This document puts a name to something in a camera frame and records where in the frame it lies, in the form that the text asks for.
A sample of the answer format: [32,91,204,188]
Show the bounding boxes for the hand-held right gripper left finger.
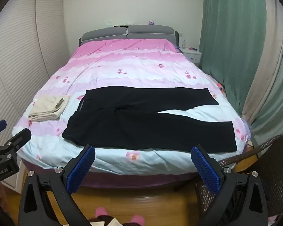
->
[18,144,96,226]

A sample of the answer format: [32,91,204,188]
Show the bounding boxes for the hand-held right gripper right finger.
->
[191,144,273,226]

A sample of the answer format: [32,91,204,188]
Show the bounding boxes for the black pants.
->
[62,86,238,153]

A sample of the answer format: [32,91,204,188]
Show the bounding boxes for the beige folded cloth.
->
[28,95,70,122]

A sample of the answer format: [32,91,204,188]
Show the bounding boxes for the pink slipper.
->
[130,214,146,225]
[95,206,109,218]

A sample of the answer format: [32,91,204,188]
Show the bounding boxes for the purple bed skirt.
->
[21,159,197,189]

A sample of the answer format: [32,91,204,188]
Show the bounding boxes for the brown wicker chair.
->
[195,134,283,224]

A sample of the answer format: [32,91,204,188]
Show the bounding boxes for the white louvered wardrobe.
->
[0,0,70,189]

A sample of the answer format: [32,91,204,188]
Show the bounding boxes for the white nightstand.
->
[179,48,201,63]

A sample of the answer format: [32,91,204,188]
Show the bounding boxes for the pink floral duvet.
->
[11,38,250,176]

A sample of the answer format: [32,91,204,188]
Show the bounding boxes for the beige curtain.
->
[241,0,283,124]

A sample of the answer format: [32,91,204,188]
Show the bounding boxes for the grey padded bed headboard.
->
[79,25,180,47]

